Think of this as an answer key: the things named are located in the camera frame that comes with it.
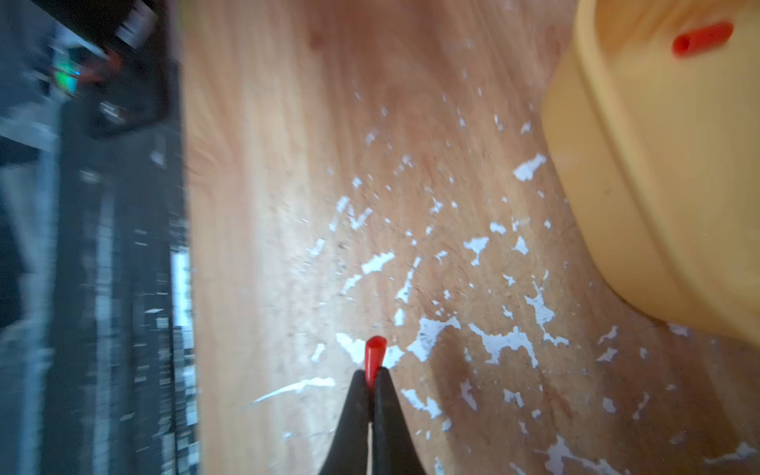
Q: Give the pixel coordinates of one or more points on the red sleeve lone in tray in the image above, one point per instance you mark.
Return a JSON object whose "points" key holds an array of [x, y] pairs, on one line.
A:
{"points": [[703, 39]]}

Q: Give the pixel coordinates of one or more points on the yellow plastic tray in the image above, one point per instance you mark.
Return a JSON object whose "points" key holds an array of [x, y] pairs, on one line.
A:
{"points": [[659, 158]]}

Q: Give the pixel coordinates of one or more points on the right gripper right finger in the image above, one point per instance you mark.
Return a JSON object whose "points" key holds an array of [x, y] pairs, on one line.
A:
{"points": [[393, 449]]}

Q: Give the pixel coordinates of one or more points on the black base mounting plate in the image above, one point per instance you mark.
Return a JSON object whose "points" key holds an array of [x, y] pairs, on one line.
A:
{"points": [[97, 350]]}

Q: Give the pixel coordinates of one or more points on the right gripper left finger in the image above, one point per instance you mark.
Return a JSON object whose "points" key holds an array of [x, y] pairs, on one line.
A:
{"points": [[348, 453]]}

